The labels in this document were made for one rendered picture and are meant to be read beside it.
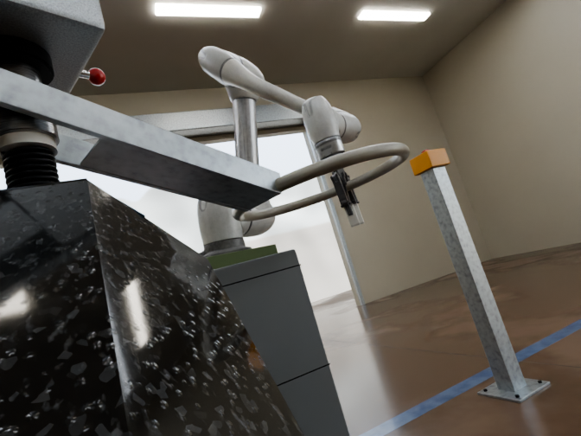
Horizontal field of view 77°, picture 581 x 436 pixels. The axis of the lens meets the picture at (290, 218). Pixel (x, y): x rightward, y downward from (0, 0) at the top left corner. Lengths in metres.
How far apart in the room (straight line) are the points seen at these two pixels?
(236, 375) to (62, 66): 0.60
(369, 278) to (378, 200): 1.43
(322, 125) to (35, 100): 0.82
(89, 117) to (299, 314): 0.90
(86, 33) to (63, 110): 0.12
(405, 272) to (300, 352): 5.52
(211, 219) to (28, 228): 1.10
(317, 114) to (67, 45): 0.75
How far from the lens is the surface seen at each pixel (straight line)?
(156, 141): 0.65
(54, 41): 0.68
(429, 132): 8.08
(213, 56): 1.56
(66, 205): 0.30
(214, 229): 1.35
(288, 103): 1.42
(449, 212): 1.77
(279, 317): 1.24
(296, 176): 0.75
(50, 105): 0.61
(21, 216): 0.30
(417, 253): 6.92
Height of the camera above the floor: 0.70
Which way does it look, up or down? 9 degrees up
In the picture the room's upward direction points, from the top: 16 degrees counter-clockwise
